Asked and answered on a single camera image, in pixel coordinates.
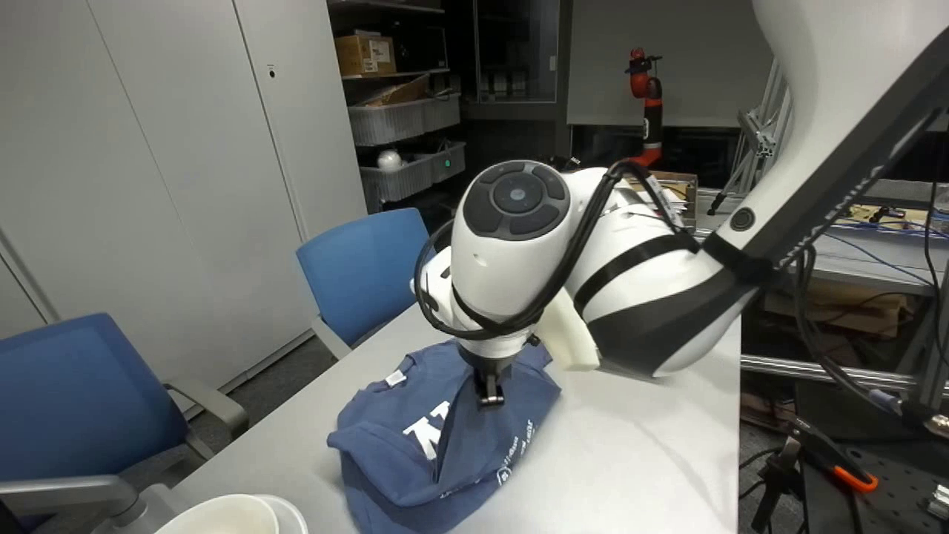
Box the near blue office chair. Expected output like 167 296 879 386
0 311 250 534

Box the blue printed T-shirt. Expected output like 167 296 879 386
325 340 561 534

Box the white round bowl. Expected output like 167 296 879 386
153 496 308 534

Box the cluttered back workbench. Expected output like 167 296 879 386
680 165 949 296

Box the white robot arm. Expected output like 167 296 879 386
413 0 949 403

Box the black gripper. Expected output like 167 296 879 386
472 358 509 407

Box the blue office chair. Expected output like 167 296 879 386
296 208 429 358
0 311 250 534

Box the cardboard box on shelf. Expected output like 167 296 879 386
336 30 397 76

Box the far blue office chair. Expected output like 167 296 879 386
296 208 429 358

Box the grey metal shelf rack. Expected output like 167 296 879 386
330 0 466 210

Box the orange handled clamp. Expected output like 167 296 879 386
788 417 880 496

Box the red black small robot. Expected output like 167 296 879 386
625 47 665 168

